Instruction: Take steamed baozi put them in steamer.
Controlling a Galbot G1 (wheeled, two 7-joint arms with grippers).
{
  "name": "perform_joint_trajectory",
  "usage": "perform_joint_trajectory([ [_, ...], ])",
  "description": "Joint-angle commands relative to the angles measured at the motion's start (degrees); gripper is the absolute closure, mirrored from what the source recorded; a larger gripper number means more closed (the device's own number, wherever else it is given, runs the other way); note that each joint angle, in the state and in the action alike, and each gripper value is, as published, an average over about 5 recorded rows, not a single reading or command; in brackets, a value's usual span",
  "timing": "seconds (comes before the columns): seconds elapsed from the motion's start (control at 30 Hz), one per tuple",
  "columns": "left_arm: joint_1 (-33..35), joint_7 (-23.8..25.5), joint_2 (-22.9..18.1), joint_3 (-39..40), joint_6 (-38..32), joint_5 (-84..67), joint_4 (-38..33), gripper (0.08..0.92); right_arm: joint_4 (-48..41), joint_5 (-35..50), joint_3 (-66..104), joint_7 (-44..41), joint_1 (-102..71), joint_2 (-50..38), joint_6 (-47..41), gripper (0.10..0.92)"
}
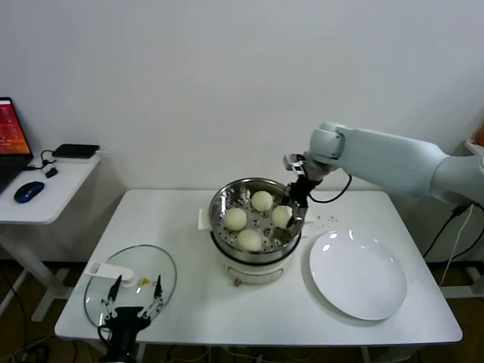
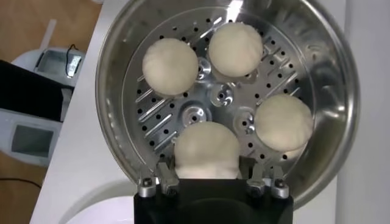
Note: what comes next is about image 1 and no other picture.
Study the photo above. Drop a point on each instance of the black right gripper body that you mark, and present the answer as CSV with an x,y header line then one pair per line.
x,y
301,191

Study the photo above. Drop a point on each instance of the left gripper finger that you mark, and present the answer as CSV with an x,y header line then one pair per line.
x,y
157,288
115,288

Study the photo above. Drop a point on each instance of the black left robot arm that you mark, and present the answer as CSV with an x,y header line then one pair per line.
x,y
119,348

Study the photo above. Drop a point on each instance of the white side table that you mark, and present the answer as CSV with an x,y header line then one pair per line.
x,y
56,196

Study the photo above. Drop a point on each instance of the orange object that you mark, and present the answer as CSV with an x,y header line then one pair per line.
x,y
479,132

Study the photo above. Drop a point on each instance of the white steamed baozi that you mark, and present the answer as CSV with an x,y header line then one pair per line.
x,y
262,201
236,220
280,217
249,241

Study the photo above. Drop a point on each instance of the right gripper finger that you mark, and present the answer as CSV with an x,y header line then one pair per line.
x,y
299,213
288,200

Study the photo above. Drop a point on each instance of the perforated steel steamer basket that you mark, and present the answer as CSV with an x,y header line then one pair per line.
x,y
217,206

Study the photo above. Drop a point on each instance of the black flat hard drive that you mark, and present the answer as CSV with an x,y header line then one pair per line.
x,y
75,150

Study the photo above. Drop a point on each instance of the small black adapter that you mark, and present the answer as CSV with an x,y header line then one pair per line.
x,y
51,172

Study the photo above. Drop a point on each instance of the blue computer mouse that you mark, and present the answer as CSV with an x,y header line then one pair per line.
x,y
29,191

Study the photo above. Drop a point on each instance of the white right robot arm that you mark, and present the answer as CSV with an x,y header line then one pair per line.
x,y
378,151

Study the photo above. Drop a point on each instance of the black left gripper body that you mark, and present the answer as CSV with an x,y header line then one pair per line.
x,y
126,319

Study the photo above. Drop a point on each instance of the white round plate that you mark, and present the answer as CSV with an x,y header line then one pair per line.
x,y
357,276

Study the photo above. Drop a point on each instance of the black laptop with red screen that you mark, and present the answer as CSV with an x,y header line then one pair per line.
x,y
11,128

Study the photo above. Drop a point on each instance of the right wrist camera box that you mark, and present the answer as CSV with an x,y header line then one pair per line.
x,y
294,164

